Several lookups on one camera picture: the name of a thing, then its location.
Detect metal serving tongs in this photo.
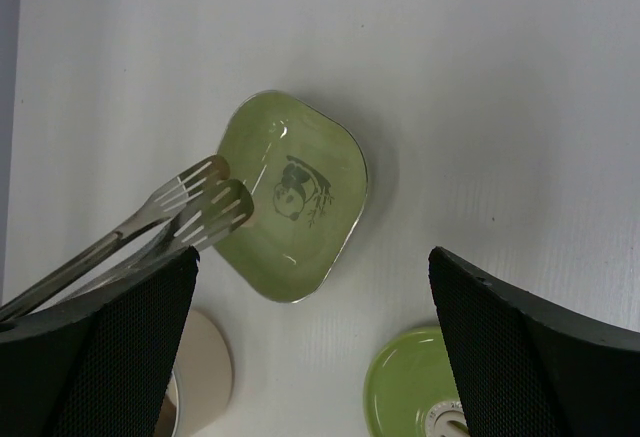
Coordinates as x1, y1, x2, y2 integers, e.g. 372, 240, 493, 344
1, 155, 254, 322

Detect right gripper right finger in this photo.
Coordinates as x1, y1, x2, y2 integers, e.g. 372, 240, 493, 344
429, 247, 639, 436

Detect green square dish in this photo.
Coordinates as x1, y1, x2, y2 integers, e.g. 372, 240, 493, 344
214, 90, 369, 303

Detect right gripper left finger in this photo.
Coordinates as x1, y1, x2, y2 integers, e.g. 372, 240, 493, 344
1, 247, 199, 436

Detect round steel lunch box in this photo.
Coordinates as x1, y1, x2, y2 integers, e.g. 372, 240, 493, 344
153, 310, 233, 436

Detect green round lid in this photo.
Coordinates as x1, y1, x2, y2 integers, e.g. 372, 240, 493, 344
363, 326, 470, 437

